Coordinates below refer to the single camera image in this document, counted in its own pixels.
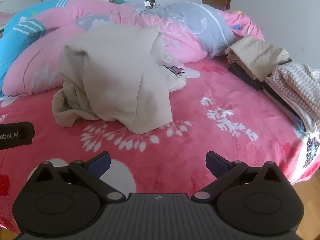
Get folded checked garment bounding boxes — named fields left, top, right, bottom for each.
left=271, top=63, right=320, bottom=120

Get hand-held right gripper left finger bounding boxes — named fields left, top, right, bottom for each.
left=29, top=151, right=127, bottom=203

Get beige zip jacket black stripes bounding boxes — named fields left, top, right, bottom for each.
left=52, top=26, right=187, bottom=134

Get pink printed bed blanket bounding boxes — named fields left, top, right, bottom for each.
left=0, top=55, right=320, bottom=230

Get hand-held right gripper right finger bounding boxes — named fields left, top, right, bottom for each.
left=192, top=151, right=288, bottom=203

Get folded dark garment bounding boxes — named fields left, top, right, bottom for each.
left=229, top=62, right=265, bottom=91

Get folded beige garment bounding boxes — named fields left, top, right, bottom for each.
left=224, top=35, right=290, bottom=82

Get pink grey blue floral quilt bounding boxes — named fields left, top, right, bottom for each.
left=0, top=0, right=265, bottom=98

